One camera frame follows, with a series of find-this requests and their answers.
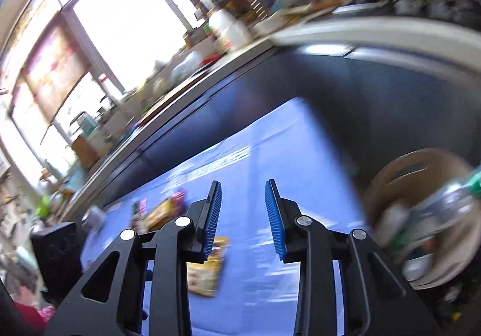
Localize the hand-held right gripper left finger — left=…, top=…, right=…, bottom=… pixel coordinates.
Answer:
left=44, top=180, right=223, bottom=336

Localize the white jar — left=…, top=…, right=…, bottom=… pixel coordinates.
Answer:
left=208, top=9, right=253, bottom=51

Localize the black box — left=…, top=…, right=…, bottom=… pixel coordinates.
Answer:
left=30, top=221, right=89, bottom=307

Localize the yellow red snack packet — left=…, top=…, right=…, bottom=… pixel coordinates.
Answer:
left=131, top=189, right=188, bottom=236

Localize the blue printed mat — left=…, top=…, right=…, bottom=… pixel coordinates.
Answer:
left=81, top=97, right=372, bottom=336

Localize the large window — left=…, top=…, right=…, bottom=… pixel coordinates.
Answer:
left=0, top=0, right=212, bottom=157

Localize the dark cabinet front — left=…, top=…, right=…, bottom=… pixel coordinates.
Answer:
left=60, top=46, right=481, bottom=224

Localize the red cloth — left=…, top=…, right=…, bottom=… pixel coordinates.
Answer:
left=11, top=283, right=54, bottom=336

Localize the crushed silver can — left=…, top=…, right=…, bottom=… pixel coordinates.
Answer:
left=81, top=205, right=108, bottom=232

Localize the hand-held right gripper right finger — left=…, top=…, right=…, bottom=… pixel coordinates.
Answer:
left=265, top=179, right=441, bottom=336

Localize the clear plastic bottle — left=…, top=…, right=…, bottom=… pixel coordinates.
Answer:
left=391, top=171, right=481, bottom=251

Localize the beige waste bin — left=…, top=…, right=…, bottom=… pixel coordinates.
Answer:
left=363, top=148, right=481, bottom=288

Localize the grey kitchen counter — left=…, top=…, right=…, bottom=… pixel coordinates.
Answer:
left=56, top=16, right=481, bottom=216

